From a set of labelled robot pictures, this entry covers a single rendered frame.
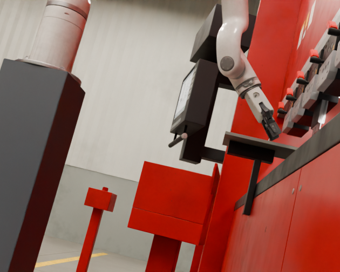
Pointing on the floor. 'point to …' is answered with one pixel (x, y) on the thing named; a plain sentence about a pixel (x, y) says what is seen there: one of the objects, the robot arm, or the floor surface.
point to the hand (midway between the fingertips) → (273, 132)
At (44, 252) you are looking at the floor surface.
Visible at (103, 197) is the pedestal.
